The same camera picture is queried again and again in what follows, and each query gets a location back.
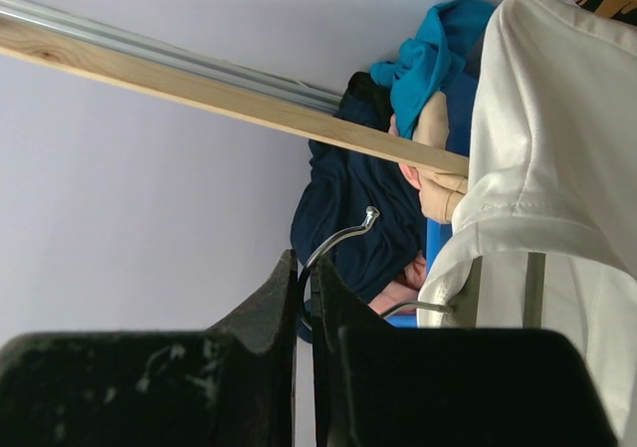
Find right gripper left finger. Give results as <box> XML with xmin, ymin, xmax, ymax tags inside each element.
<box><xmin>1</xmin><ymin>250</ymin><xmax>298</xmax><ymax>446</ymax></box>

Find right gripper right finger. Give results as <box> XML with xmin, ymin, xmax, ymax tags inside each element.
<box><xmin>311</xmin><ymin>258</ymin><xmax>618</xmax><ymax>446</ymax></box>

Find white t shirt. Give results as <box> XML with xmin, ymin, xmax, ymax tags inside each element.
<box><xmin>419</xmin><ymin>0</ymin><xmax>636</xmax><ymax>446</ymax></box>

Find pink garment in basket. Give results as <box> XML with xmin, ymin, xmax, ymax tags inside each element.
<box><xmin>368</xmin><ymin>252</ymin><xmax>427</xmax><ymax>315</ymax></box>

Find navy blue garment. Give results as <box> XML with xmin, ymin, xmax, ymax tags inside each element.
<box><xmin>290</xmin><ymin>71</ymin><xmax>429</xmax><ymax>305</ymax></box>

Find beige garment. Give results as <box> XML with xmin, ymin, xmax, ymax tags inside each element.
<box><xmin>412</xmin><ymin>91</ymin><xmax>470</xmax><ymax>224</ymax></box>

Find blue plastic basket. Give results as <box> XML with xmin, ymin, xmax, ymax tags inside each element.
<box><xmin>297</xmin><ymin>71</ymin><xmax>482</xmax><ymax>341</ymax></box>

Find teal garment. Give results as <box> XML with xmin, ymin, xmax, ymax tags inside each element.
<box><xmin>369</xmin><ymin>0</ymin><xmax>495</xmax><ymax>139</ymax></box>

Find wooden clothes rack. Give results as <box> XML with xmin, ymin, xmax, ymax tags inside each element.
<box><xmin>1</xmin><ymin>19</ymin><xmax>468</xmax><ymax>175</ymax></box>

